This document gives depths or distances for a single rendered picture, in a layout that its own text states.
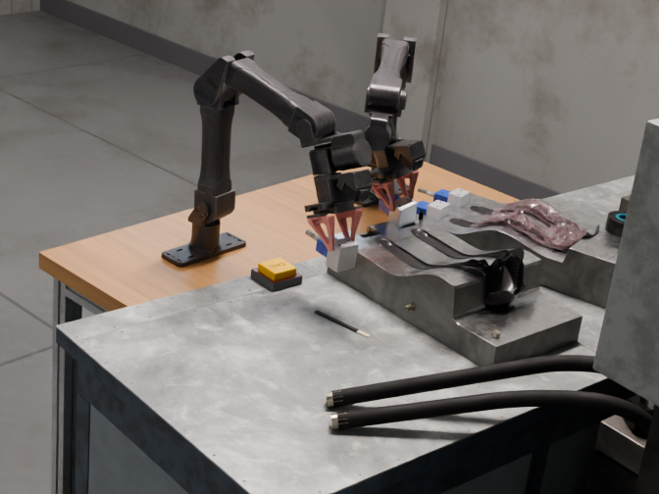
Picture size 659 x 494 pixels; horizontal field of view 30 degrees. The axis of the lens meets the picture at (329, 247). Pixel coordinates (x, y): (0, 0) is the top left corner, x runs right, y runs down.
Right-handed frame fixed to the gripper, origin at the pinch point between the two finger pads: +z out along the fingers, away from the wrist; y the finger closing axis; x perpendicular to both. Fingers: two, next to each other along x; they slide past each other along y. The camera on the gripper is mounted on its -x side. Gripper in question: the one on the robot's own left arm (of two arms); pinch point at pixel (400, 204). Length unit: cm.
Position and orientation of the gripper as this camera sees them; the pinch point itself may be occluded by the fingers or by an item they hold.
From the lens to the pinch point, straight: 275.4
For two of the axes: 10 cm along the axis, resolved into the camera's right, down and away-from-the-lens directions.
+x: -5.8, -0.5, 8.1
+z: 2.6, 9.3, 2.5
